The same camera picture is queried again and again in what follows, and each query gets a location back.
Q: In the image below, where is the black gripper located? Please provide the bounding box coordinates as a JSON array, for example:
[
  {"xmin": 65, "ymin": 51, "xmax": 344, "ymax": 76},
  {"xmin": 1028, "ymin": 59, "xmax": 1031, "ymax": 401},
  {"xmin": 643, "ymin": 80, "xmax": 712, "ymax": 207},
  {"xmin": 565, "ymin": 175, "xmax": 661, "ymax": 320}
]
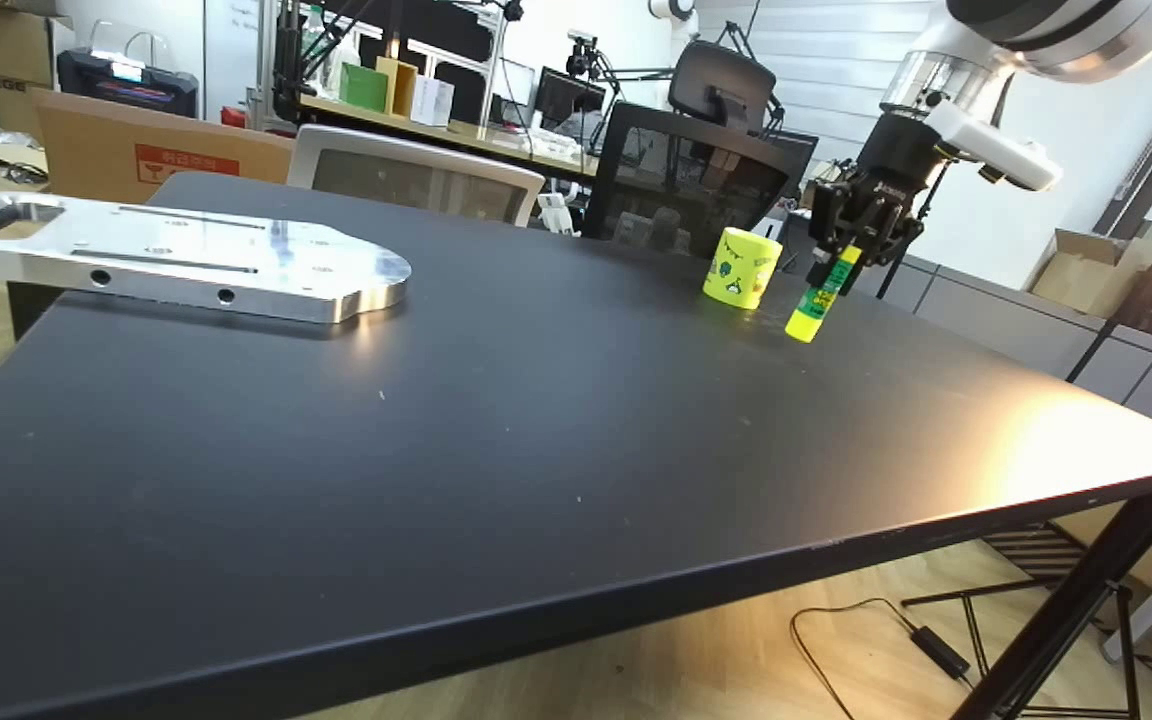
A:
[{"xmin": 808, "ymin": 116, "xmax": 945, "ymax": 275}]

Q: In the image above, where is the green yellow glue stick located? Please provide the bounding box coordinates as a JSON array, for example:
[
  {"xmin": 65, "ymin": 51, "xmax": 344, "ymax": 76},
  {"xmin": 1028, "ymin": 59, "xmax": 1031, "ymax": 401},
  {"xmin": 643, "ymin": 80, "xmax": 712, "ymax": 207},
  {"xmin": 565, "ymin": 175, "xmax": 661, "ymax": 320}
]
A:
[{"xmin": 785, "ymin": 242, "xmax": 861, "ymax": 345}]

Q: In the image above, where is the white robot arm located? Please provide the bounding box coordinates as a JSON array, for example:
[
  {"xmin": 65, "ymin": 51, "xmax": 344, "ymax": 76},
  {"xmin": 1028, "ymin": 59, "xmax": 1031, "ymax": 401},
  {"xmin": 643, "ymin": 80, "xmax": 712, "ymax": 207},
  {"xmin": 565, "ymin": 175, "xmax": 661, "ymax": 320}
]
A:
[{"xmin": 808, "ymin": 0, "xmax": 1152, "ymax": 278}]

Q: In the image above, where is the yellow mug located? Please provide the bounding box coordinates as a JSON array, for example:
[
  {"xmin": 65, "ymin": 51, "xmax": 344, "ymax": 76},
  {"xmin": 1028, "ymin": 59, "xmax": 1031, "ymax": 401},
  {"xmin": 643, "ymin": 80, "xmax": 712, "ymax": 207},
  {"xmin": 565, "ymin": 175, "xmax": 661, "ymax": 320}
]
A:
[{"xmin": 706, "ymin": 227, "xmax": 781, "ymax": 313}]

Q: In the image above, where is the black mesh cart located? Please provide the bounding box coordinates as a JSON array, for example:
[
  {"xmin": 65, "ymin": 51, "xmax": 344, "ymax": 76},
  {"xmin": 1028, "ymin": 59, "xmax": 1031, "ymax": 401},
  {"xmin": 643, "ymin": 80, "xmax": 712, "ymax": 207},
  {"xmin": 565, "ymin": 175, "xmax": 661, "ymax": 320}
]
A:
[{"xmin": 581, "ymin": 104, "xmax": 815, "ymax": 261}]

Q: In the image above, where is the black table leg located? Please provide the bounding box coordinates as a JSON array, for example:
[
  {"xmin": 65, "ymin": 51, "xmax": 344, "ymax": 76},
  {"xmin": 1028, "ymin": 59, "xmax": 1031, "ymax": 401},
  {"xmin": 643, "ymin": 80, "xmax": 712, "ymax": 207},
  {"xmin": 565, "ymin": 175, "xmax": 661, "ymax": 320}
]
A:
[{"xmin": 952, "ymin": 492, "xmax": 1152, "ymax": 720}]

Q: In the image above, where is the black power adapter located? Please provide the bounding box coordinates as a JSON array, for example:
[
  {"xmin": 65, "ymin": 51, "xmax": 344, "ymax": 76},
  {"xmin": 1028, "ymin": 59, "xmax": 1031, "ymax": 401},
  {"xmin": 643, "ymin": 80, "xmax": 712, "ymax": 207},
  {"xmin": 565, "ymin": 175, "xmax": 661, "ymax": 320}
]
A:
[{"xmin": 908, "ymin": 623, "xmax": 974, "ymax": 680}]

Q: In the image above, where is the white mesh chair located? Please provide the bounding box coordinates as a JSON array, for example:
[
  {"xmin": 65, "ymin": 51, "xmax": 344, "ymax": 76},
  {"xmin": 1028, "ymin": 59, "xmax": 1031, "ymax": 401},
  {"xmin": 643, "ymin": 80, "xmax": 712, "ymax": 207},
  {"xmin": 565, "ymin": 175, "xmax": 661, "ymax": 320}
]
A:
[{"xmin": 287, "ymin": 123, "xmax": 544, "ymax": 227}]

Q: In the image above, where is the silver metal plate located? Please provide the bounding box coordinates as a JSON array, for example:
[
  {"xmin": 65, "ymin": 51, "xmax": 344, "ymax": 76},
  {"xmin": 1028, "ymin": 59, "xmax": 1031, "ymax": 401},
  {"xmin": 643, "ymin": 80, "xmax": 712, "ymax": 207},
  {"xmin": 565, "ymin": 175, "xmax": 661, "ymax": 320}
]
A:
[{"xmin": 0, "ymin": 191, "xmax": 413, "ymax": 336}]

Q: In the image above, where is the cardboard box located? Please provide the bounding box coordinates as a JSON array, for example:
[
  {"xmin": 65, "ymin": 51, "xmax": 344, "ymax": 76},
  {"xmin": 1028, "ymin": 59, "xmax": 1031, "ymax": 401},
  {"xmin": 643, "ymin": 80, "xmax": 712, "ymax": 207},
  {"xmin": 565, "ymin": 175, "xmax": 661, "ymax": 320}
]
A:
[{"xmin": 34, "ymin": 93, "xmax": 294, "ymax": 198}]

